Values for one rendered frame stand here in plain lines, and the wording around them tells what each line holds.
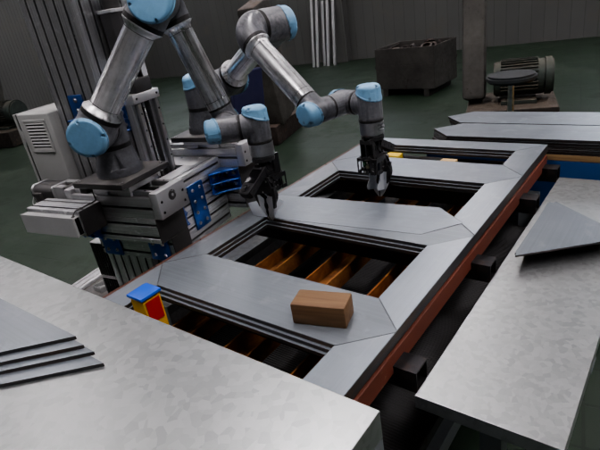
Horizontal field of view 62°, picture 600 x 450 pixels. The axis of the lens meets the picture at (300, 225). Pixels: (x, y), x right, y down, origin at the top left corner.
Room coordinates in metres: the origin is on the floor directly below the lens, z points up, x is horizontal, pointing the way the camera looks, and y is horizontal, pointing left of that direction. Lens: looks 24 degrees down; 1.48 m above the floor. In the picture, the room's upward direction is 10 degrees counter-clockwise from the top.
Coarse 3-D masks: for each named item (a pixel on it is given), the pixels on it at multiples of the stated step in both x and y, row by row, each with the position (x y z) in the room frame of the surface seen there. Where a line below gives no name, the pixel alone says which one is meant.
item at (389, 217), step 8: (384, 208) 1.41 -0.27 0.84; (392, 208) 1.40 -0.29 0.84; (400, 208) 1.39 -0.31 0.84; (408, 208) 1.38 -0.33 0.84; (384, 216) 1.35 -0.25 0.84; (392, 216) 1.34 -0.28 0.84; (400, 216) 1.33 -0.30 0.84; (376, 224) 1.30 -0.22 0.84; (384, 224) 1.30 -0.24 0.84; (392, 224) 1.29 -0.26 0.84
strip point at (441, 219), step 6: (438, 210) 1.33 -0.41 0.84; (444, 210) 1.32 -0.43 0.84; (438, 216) 1.29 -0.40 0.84; (444, 216) 1.28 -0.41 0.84; (450, 216) 1.28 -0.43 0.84; (432, 222) 1.26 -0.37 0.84; (438, 222) 1.25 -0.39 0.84; (444, 222) 1.24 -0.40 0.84; (450, 222) 1.24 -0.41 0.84; (456, 222) 1.23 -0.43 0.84; (426, 228) 1.23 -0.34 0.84; (432, 228) 1.22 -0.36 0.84; (438, 228) 1.22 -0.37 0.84; (444, 228) 1.21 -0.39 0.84; (420, 234) 1.20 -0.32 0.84
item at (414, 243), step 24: (312, 192) 1.69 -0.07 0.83; (240, 240) 1.39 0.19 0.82; (360, 240) 1.26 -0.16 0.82; (384, 240) 1.22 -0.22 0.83; (408, 240) 1.18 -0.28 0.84; (432, 240) 1.15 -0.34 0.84; (456, 264) 1.05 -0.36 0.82; (432, 288) 0.94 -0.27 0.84; (216, 312) 1.01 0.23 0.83; (264, 336) 0.90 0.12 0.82; (288, 336) 0.86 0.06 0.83; (360, 384) 0.70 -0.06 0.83
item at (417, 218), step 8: (416, 208) 1.37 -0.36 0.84; (424, 208) 1.36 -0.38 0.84; (432, 208) 1.35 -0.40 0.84; (408, 216) 1.32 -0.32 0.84; (416, 216) 1.31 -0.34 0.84; (424, 216) 1.30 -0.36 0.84; (432, 216) 1.30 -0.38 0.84; (400, 224) 1.28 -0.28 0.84; (408, 224) 1.27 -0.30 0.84; (416, 224) 1.26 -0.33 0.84; (424, 224) 1.25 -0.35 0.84; (408, 232) 1.22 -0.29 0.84; (416, 232) 1.21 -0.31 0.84
